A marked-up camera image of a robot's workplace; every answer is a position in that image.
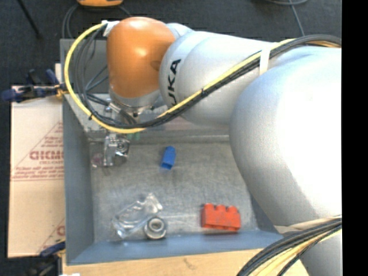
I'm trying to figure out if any red toy brick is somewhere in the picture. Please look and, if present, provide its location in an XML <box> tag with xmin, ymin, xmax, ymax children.
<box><xmin>201</xmin><ymin>203</ymin><xmax>242</xmax><ymax>233</ymax></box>

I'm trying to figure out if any grey metal ring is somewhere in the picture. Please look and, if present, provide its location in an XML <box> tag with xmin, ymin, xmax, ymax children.
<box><xmin>143</xmin><ymin>216</ymin><xmax>168</xmax><ymax>240</ymax></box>

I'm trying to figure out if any blue small block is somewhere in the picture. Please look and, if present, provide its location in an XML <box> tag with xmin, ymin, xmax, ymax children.
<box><xmin>159</xmin><ymin>145</ymin><xmax>177</xmax><ymax>171</ymax></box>

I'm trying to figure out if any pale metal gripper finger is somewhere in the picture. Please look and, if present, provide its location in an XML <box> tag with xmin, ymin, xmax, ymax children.
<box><xmin>114</xmin><ymin>140</ymin><xmax>131</xmax><ymax>165</ymax></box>
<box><xmin>103</xmin><ymin>135</ymin><xmax>116</xmax><ymax>167</ymax></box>

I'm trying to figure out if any brown cardboard board, red print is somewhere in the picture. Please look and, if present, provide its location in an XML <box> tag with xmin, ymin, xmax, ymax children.
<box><xmin>7</xmin><ymin>85</ymin><xmax>67</xmax><ymax>258</ymax></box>

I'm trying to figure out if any clear plastic container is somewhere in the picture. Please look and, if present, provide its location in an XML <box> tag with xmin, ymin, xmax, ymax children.
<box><xmin>111</xmin><ymin>192</ymin><xmax>163</xmax><ymax>239</ymax></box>

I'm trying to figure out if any grey metal bin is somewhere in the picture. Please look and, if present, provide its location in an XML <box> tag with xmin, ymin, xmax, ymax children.
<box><xmin>59</xmin><ymin>38</ymin><xmax>286</xmax><ymax>266</ymax></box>

